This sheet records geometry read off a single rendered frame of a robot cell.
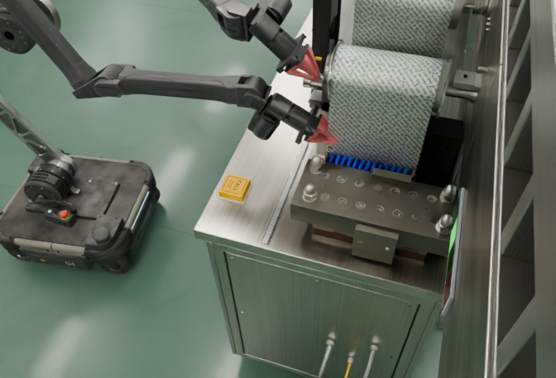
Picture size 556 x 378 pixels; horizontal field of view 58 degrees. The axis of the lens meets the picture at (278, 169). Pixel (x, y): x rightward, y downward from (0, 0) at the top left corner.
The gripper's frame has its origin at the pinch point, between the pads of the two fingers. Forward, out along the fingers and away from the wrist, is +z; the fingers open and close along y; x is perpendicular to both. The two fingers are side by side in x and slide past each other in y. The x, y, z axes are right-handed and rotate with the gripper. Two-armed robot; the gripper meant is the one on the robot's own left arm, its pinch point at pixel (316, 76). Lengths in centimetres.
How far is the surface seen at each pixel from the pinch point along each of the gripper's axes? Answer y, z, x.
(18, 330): 44, -2, -169
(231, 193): 17.6, 6.4, -35.5
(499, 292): 63, 10, 42
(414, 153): 6.0, 29.3, 7.6
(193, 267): -4, 42, -129
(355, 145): 5.5, 19.3, -3.4
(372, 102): 5.3, 11.4, 9.3
